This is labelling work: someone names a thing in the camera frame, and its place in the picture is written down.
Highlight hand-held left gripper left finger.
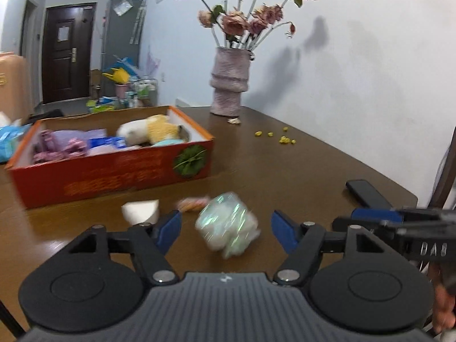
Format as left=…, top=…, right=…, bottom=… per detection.
left=68, top=209, right=183, bottom=286

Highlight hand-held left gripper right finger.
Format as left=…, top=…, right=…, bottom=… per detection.
left=271, top=210, right=387, bottom=288

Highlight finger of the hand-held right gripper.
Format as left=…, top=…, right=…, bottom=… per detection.
left=332, top=207, right=410, bottom=235

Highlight shiny plastic bundle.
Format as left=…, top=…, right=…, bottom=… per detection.
left=195, top=192, right=260, bottom=260

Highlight orange cardboard box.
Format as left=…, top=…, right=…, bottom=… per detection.
left=5, top=105, right=215, bottom=209

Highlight person's right hand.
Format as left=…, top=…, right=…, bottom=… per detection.
left=427, top=262, right=456, bottom=336

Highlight black phone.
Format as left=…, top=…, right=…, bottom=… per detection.
left=345, top=180, right=394, bottom=210

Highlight small pink patterned item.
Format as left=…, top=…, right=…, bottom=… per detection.
left=176, top=196, right=211, bottom=213

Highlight white foam piece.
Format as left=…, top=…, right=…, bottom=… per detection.
left=121, top=199, right=161, bottom=226

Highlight dark chair back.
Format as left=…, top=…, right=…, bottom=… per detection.
left=426, top=125, right=456, bottom=211

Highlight scattered yellow crumbs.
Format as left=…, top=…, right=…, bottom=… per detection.
left=254, top=126, right=297, bottom=146

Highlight white and yellow plush toy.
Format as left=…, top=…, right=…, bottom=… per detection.
left=117, top=114, right=182, bottom=147

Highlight blue and white packet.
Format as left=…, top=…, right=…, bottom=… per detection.
left=87, top=136, right=127, bottom=156

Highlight purple knitted pouch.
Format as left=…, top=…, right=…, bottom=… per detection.
left=52, top=129, right=107, bottom=143

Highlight grey textured vase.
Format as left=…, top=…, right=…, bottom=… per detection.
left=209, top=47, right=254, bottom=117

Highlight yellow and blue toy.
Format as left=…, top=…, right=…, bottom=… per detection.
left=103, top=57, right=139, bottom=85

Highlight blue tissue pack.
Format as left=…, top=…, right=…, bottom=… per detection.
left=0, top=112, right=32, bottom=162

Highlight grey refrigerator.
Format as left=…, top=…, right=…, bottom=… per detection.
left=101, top=0, right=147, bottom=77

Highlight dark brown door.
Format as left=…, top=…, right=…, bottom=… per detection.
left=42, top=3, right=97, bottom=105

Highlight dried pink roses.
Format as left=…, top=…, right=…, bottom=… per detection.
left=170, top=0, right=320, bottom=52

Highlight purple wall sticker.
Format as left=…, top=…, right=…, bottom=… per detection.
left=146, top=44, right=162, bottom=79

